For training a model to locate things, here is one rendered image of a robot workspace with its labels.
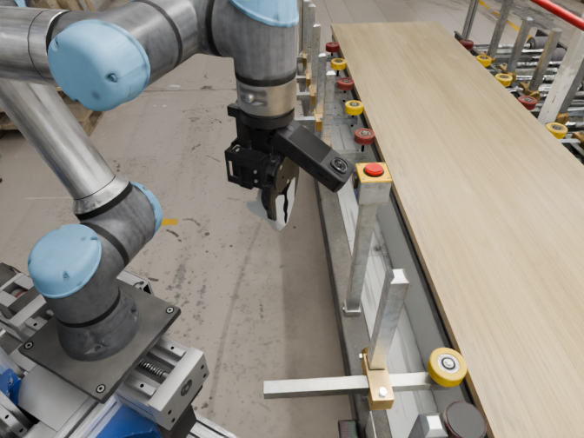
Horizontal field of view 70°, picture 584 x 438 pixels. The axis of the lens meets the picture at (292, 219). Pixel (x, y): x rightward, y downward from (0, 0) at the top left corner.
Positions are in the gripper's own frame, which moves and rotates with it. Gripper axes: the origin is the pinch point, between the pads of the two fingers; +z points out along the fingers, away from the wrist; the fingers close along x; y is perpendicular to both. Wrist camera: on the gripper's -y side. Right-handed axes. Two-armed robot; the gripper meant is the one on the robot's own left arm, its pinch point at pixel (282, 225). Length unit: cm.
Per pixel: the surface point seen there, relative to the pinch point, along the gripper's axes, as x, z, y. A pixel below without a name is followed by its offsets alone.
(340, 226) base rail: -68, 62, 13
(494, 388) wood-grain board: -15, 41, -43
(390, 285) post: -9.3, 15.4, -17.3
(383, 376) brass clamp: -9, 46, -21
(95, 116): -170, 131, 275
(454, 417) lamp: 7.8, 18.8, -33.1
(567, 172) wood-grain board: -110, 41, -55
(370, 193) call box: -30.6, 13.0, -5.7
